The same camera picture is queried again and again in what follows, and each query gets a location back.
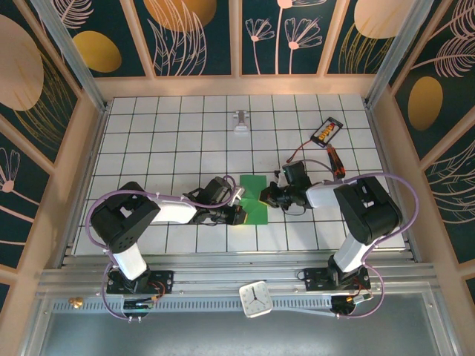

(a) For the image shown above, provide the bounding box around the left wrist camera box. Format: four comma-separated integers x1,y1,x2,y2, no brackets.
229,185,246,207

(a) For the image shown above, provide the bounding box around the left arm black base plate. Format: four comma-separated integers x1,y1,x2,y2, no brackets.
106,269,175,296

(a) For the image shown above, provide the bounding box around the grey metal shelf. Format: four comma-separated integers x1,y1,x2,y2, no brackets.
22,292,457,356

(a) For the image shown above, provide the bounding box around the white square clock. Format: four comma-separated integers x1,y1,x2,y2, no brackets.
238,280,274,319

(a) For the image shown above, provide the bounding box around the perforated metal cable duct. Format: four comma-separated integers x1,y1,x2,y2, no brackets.
51,298,335,313

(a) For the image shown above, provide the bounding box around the long aluminium base rail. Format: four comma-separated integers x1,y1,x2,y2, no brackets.
35,251,441,297

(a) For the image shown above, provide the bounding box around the green paper sheet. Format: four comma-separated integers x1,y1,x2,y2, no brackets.
237,174,269,226

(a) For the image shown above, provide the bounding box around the aluminium frame post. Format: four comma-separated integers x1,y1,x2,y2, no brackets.
363,0,446,111
31,0,111,114

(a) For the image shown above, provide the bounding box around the red battery wire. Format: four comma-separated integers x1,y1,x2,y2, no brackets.
287,137,316,164

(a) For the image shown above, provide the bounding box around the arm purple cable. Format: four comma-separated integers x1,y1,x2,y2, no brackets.
85,174,238,323
287,158,420,320

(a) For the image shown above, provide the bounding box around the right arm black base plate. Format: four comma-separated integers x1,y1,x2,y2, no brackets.
303,267,372,292

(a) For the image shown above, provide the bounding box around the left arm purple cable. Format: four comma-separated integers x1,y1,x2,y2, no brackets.
85,174,238,323

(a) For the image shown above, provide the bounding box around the orange black screwdriver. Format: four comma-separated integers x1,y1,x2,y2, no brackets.
325,145,347,179

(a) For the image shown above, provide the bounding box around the aluminium table side rail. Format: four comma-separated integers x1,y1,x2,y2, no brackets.
55,100,112,268
364,99,419,263

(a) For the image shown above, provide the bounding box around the black battery pack yellow print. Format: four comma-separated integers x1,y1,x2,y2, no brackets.
309,116,344,146

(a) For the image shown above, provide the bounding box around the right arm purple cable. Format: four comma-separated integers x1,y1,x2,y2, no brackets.
287,158,420,320

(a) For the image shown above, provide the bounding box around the small metal bracket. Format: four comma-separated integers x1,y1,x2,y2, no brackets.
232,110,250,137

